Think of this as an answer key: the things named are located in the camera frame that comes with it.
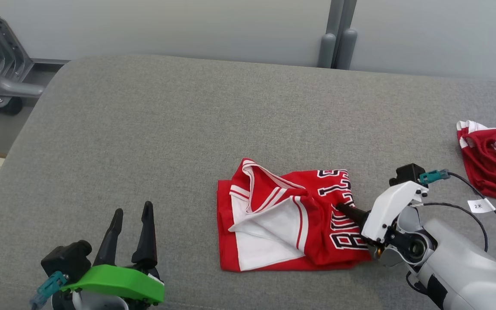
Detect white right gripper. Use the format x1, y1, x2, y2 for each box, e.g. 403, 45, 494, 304
336, 181, 429, 244

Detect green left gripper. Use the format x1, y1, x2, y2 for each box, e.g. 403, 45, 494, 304
61, 201, 165, 304

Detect red white basketball jersey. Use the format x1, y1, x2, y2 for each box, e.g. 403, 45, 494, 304
217, 158, 373, 273

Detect red white basketball shorts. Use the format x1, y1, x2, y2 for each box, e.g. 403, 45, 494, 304
457, 121, 496, 204

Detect grey fabric sofa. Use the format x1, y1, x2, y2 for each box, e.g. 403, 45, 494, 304
0, 54, 496, 310

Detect black caster wheel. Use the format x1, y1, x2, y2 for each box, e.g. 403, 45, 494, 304
0, 97, 24, 116

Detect teal right camera connector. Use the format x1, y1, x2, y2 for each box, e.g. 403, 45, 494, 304
419, 169, 450, 185

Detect teal camera connector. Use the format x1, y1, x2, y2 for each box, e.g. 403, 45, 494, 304
419, 169, 450, 185
30, 271, 68, 310

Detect teal left camera connector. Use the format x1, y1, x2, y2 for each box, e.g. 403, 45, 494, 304
30, 271, 68, 310

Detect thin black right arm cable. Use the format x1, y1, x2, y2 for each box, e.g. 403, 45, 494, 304
420, 202, 488, 252

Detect white paper cable label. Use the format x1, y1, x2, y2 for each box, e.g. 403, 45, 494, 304
468, 198, 496, 214

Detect grey partition post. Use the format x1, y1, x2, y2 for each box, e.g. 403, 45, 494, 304
336, 0, 357, 70
318, 0, 338, 68

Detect grey metal cart frame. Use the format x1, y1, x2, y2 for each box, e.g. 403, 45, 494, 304
0, 0, 70, 99

